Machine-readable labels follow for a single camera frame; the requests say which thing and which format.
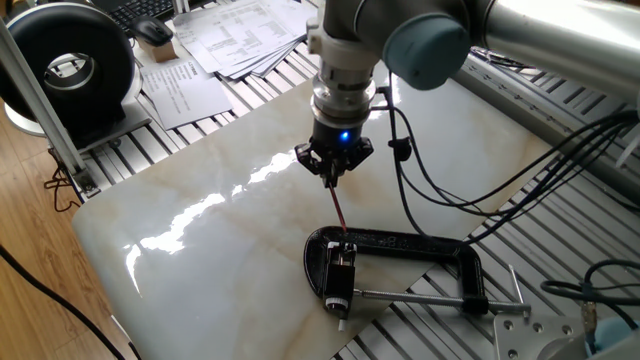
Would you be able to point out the black computer mouse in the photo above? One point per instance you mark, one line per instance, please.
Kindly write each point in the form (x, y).
(152, 30)

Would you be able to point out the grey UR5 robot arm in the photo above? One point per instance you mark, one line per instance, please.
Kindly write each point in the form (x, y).
(550, 45)

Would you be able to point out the red pencil with eraser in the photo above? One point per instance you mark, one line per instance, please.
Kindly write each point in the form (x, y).
(338, 207)

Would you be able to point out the aluminium post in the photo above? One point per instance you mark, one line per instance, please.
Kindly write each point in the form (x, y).
(45, 115)

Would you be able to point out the single white paper sheet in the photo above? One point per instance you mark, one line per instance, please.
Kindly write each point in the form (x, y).
(185, 95)

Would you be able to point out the small wooden block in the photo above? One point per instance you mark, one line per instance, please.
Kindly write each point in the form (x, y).
(162, 51)

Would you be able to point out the grey aluminium table rail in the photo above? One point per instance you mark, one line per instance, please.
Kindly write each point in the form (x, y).
(525, 117)

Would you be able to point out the stack of printed papers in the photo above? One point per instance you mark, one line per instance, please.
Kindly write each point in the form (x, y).
(240, 35)

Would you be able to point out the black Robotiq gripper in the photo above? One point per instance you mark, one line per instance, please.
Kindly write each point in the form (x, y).
(332, 137)

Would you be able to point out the black keyboard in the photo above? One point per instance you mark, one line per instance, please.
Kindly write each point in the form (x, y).
(140, 10)

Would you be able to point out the black C-clamp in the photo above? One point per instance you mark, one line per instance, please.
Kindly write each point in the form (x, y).
(400, 242)

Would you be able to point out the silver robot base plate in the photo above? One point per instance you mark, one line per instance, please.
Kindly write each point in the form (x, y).
(530, 335)

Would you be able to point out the marble pattern board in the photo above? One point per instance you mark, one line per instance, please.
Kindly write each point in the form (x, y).
(225, 275)

